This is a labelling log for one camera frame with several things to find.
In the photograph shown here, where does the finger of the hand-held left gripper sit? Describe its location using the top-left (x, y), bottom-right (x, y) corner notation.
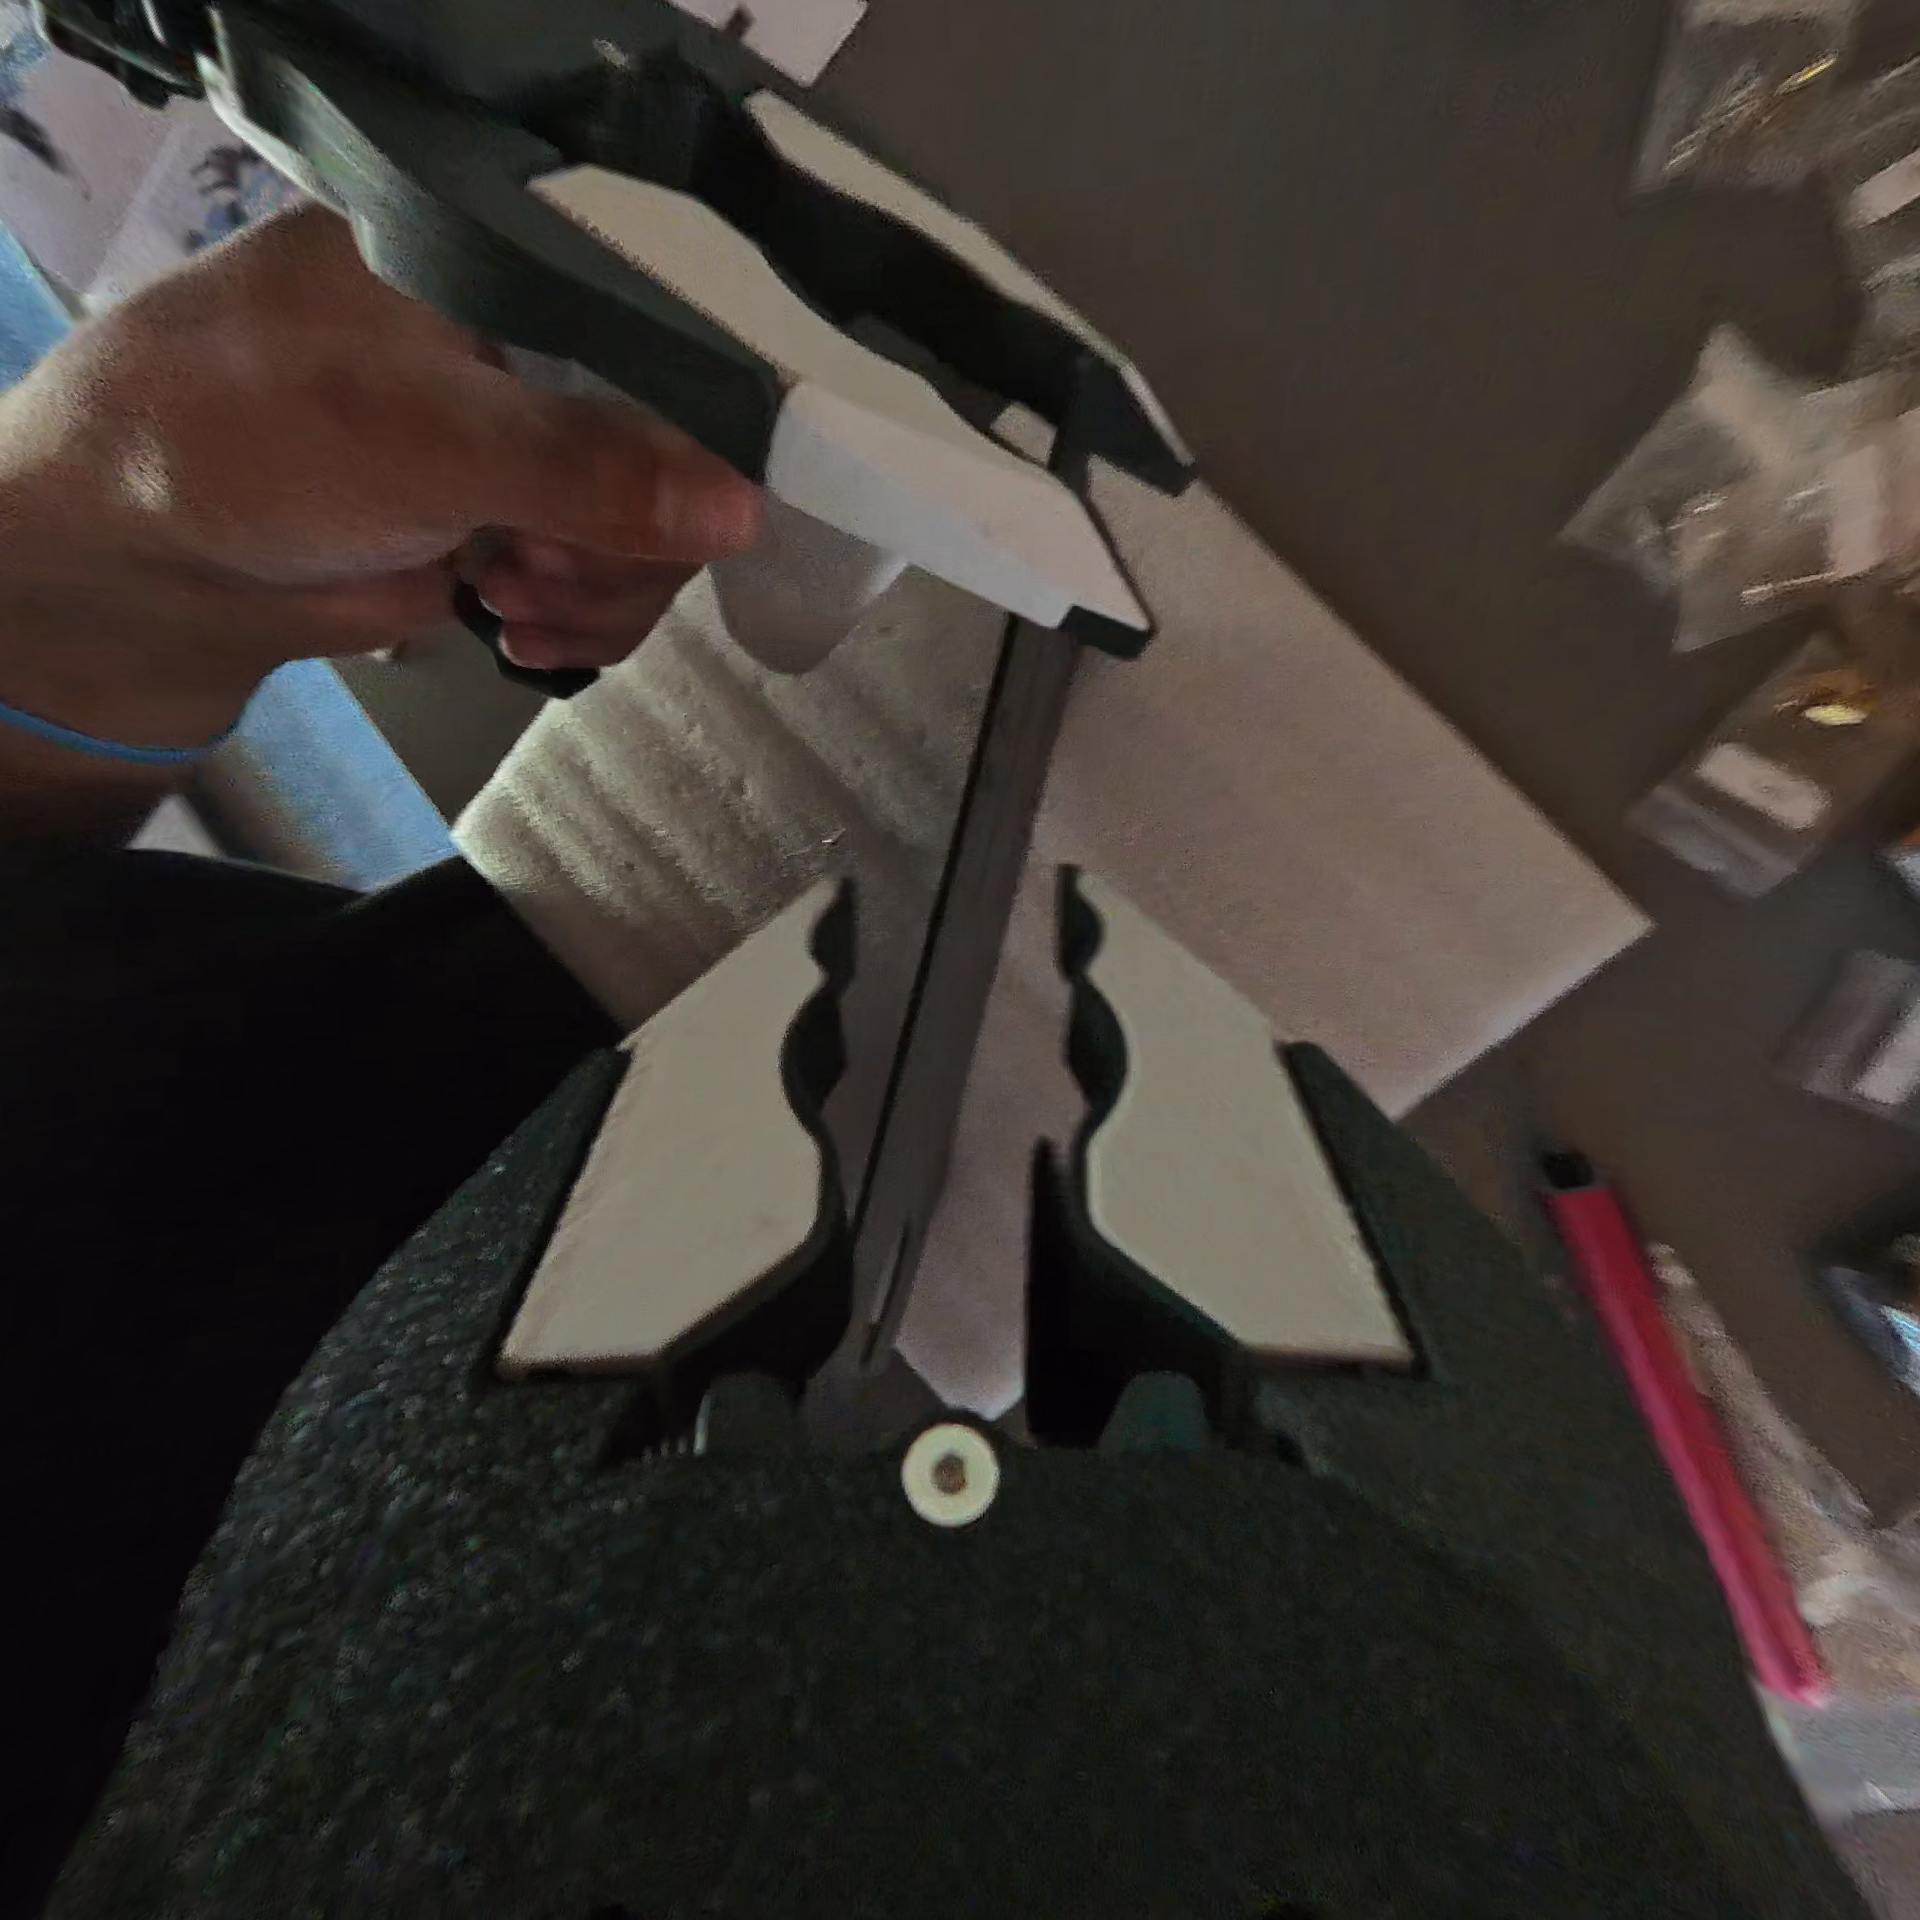
top-left (742, 87), bottom-right (1200, 502)
top-left (528, 160), bottom-right (1156, 657)

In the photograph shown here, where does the person's left hand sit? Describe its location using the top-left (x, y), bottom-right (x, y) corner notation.
top-left (0, 202), bottom-right (768, 726)

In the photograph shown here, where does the pile of small screw bags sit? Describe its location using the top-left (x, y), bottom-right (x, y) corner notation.
top-left (1558, 0), bottom-right (1920, 903)

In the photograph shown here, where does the white foam sheet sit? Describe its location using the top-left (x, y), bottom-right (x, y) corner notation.
top-left (450, 481), bottom-right (1652, 1419)

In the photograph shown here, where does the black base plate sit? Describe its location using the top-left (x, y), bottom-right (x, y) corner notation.
top-left (803, 614), bottom-right (1085, 1427)

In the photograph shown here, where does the magenta electric screwdriver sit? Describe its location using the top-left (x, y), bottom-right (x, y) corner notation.
top-left (1537, 1148), bottom-right (1836, 1710)

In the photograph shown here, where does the instruction booklet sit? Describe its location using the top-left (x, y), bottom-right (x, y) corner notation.
top-left (0, 0), bottom-right (347, 303)

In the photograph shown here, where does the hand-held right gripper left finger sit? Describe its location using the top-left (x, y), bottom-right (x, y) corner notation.
top-left (496, 873), bottom-right (859, 1383)

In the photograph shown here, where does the blue wristband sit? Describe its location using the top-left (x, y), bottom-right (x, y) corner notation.
top-left (0, 694), bottom-right (244, 770)

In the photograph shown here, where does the large clear plastic bag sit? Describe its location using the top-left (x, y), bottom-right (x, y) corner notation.
top-left (1641, 1246), bottom-right (1920, 1920)

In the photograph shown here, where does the person's black clothing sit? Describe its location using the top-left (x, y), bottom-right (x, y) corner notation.
top-left (0, 840), bottom-right (625, 1920)

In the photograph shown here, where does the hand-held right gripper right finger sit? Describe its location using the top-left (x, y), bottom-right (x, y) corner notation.
top-left (1057, 867), bottom-right (1420, 1375)

